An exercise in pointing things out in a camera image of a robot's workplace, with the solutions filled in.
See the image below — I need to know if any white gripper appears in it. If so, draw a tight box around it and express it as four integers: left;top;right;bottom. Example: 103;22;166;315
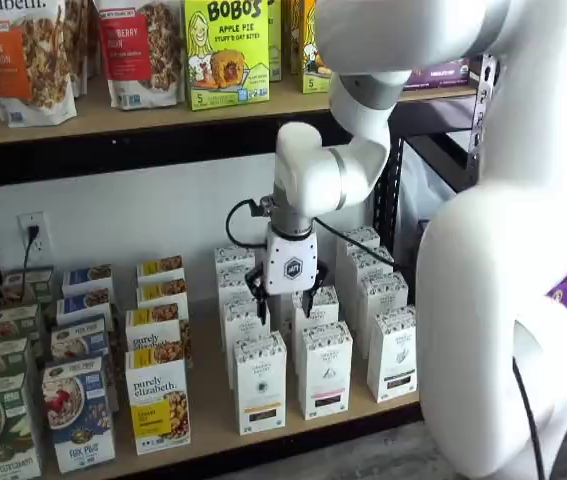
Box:
245;230;329;327

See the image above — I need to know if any white box yellow strip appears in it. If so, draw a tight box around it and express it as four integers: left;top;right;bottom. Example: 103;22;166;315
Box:
233;331;288;435
214;244;257;277
217;272;260;307
221;298;272;391

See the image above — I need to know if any white box pink strip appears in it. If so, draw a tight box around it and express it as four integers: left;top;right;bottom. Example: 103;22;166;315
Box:
297;321;354;421
291;285;340;351

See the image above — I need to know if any white box dark strip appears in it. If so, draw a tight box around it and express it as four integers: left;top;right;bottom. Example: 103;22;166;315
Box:
366;304;420;404
336;226;382;257
347;246;395;282
357;272;409;346

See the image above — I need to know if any brown shelf board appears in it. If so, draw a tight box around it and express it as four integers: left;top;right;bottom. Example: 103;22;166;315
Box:
0;74;479;149
0;239;424;480

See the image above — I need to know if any purely elizabeth yellow white box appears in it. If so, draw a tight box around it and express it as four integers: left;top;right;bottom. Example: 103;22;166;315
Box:
125;303;184;354
136;254;186;284
136;278;190;316
125;347;192;456

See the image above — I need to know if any blue flax plus oatmeal box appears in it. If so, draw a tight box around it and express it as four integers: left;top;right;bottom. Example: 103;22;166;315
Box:
61;263;114;297
56;286;114;324
50;313;110;366
42;356;117;475

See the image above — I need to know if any black metal shelf rack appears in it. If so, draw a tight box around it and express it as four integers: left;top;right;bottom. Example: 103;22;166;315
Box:
0;97;479;480

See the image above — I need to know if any yellow Bobo's peanut butter box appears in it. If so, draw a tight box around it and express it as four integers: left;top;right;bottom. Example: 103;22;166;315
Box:
302;0;337;95

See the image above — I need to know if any green Bobo's apple pie box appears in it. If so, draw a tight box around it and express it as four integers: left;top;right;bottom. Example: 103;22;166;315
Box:
183;0;271;112

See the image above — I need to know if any purple snack box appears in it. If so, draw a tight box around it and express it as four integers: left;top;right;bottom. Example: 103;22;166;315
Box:
546;273;567;312

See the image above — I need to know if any grey perforated metal upright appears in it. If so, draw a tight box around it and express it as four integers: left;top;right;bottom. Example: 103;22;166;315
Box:
465;49;502;167

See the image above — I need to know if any red label granola bag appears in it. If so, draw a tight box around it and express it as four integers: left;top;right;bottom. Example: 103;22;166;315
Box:
95;0;188;111

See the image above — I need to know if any orange label granola bag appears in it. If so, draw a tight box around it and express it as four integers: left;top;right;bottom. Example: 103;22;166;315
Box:
0;0;80;127

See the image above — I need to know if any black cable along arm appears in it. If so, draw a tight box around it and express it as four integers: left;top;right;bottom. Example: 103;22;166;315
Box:
311;216;417;271

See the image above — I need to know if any white wall outlet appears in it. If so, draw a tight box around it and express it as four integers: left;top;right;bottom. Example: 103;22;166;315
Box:
17;212;47;261

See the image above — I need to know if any black plug with cord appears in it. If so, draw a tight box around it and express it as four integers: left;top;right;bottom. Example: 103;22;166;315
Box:
22;224;40;296

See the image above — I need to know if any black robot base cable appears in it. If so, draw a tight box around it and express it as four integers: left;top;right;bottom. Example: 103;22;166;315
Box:
511;355;547;480

